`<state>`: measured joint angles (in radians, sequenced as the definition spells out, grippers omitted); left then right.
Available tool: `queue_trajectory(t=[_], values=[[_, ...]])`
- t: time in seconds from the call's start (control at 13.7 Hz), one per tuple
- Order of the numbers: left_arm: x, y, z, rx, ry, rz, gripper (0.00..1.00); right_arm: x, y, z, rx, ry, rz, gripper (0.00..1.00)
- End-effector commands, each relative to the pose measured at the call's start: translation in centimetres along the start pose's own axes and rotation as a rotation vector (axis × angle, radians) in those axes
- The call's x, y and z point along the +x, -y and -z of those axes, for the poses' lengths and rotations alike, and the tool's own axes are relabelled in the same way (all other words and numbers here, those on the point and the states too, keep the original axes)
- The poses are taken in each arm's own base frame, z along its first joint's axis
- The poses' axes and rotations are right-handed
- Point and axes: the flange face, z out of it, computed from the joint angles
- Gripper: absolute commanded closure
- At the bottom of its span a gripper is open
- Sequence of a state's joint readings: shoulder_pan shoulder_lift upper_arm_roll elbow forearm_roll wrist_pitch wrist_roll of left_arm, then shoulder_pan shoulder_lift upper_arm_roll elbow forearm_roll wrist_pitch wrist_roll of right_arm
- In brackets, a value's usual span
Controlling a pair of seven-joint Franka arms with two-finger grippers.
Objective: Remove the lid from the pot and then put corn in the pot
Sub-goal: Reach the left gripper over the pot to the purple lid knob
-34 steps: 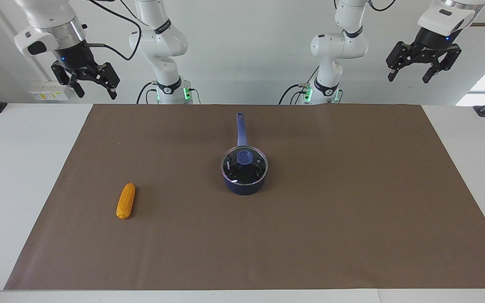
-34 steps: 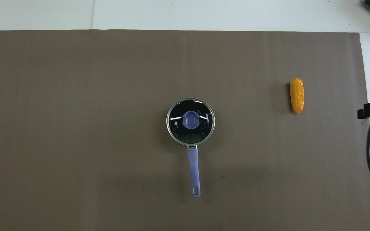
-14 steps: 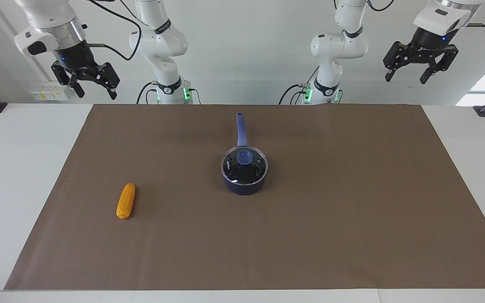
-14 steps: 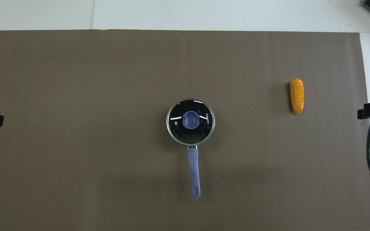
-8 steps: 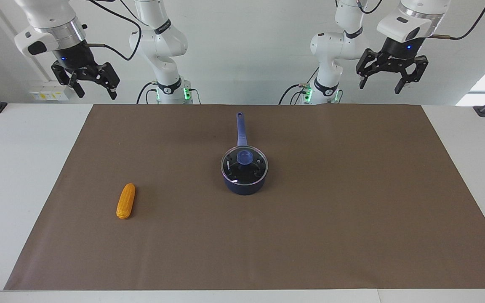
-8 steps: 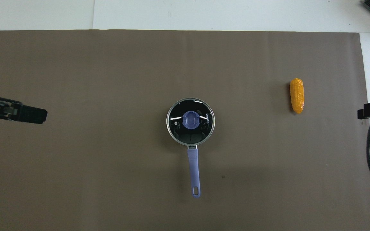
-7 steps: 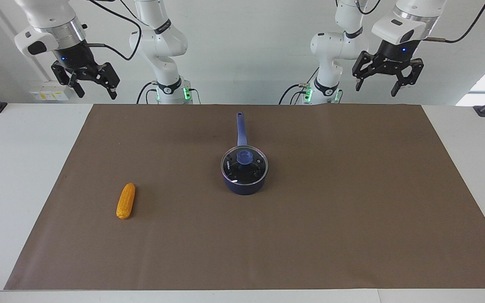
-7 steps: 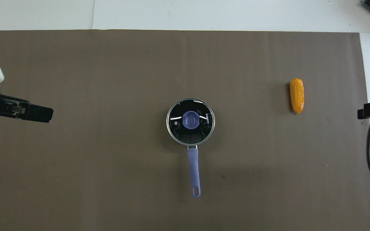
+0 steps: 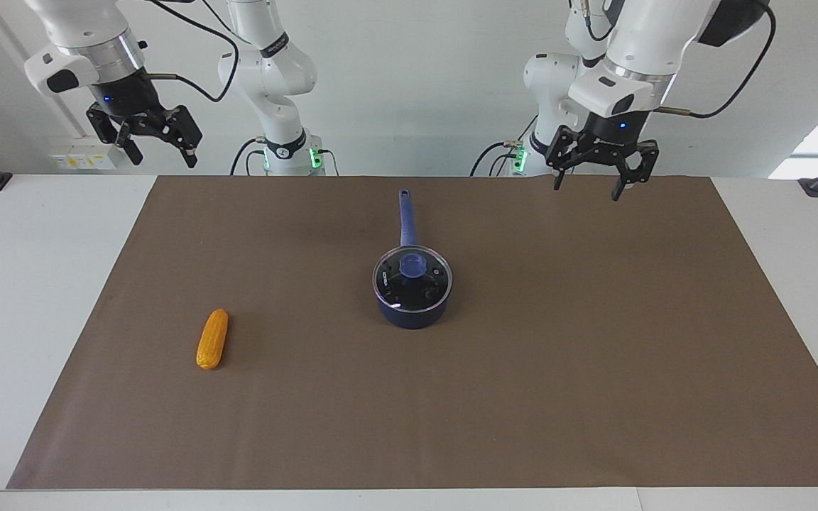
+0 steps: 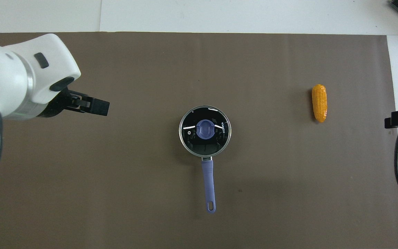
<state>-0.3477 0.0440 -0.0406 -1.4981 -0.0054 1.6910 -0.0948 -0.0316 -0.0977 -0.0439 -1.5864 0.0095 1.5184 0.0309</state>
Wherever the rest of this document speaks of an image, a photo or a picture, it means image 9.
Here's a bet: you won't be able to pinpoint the dark blue saucepan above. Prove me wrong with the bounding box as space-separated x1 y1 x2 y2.
372 188 453 331

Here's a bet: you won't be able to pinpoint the glass lid with blue knob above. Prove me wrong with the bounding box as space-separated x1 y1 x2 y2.
372 246 453 313

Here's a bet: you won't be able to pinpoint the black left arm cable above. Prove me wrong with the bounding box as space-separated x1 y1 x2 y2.
579 0 779 120

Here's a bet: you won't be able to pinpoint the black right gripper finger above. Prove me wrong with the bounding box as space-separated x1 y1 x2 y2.
87 105 144 167
164 105 203 170

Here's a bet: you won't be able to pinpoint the black left base cables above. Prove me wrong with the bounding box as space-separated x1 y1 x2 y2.
470 110 528 177

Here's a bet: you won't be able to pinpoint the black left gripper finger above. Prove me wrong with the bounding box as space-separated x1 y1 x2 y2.
545 126 581 192
611 140 660 202

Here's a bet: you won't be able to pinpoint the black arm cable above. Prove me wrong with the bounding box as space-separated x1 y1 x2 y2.
145 0 241 104
579 0 779 120

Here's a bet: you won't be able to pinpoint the white wall socket box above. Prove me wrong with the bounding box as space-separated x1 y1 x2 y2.
49 141 118 171

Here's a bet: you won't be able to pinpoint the brown table mat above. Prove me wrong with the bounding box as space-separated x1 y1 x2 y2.
6 175 818 490

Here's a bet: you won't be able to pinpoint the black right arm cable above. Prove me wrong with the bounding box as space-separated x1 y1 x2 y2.
145 0 241 104

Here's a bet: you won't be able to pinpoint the yellow toy corn cob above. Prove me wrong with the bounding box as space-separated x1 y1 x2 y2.
196 308 229 370

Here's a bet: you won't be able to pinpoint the white wall cable duct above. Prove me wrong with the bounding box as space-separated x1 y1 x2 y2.
0 0 92 140

